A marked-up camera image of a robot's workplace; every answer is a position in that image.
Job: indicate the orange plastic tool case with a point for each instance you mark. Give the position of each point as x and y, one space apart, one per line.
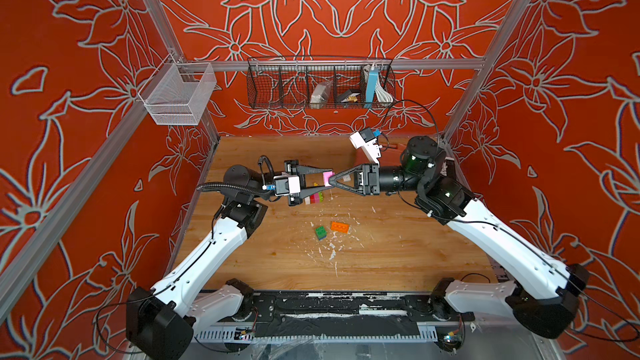
392 145

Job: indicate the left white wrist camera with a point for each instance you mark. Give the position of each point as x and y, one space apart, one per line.
285 185

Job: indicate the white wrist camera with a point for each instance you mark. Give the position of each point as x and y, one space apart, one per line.
285 185
367 140

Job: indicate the light blue box in basket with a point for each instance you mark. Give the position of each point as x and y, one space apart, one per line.
371 79

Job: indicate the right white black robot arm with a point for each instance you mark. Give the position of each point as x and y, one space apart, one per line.
544 293

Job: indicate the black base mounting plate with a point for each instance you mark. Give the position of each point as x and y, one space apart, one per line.
338 317

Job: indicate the black handheld scraper tool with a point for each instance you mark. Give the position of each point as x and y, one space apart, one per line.
449 164

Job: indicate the magenta lego brick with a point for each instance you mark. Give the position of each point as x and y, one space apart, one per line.
326 178

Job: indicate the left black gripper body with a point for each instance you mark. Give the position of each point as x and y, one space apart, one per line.
289 169

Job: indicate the orange long lego brick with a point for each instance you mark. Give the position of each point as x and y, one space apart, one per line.
340 227

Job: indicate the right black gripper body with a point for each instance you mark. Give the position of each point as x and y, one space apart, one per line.
376 181

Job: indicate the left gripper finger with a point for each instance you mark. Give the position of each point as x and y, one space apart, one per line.
307 192
307 170

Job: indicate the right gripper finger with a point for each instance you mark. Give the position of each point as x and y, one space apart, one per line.
345 176
343 186

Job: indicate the silver packet in basket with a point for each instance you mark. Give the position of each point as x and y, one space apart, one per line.
321 95

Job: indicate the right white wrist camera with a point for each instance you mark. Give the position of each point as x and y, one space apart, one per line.
367 140

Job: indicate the clear plastic wall bin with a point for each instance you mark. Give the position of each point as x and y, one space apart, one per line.
174 98

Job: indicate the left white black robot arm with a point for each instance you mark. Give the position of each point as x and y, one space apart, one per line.
162 321

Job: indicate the black wire wall basket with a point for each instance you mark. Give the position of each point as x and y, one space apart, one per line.
288 82

